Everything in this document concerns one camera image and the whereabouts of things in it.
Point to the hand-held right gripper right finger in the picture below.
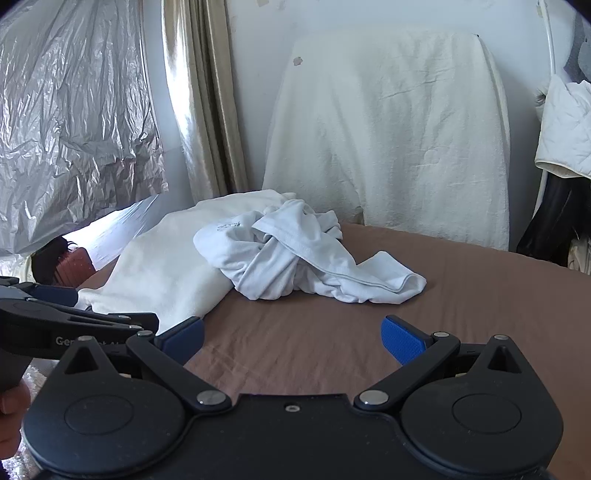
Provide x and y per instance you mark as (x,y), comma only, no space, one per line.
(402,342)

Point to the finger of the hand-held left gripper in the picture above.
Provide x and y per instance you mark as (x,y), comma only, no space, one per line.
(54,294)
(115,321)

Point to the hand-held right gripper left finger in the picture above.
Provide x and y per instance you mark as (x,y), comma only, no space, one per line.
(181,340)

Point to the white t-shirt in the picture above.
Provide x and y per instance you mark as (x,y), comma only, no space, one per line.
(277,258)

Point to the person's left hand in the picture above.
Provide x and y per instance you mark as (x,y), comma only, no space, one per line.
(13,400)

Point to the red-brown suitcase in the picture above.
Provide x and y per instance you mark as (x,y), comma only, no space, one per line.
(74,270)

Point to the dark cloth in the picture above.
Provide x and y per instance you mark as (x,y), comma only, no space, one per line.
(46,258)

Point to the cream folded blanket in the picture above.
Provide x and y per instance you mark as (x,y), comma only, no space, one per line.
(161,267)

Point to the silver plastic sheet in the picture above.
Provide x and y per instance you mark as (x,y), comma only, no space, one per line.
(69,115)

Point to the gold curtain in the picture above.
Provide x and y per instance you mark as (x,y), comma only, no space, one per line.
(198,115)

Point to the white quilted jacket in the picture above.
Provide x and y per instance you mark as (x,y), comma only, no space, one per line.
(565,129)

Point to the white rack pole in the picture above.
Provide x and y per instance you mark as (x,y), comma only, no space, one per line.
(549,37)

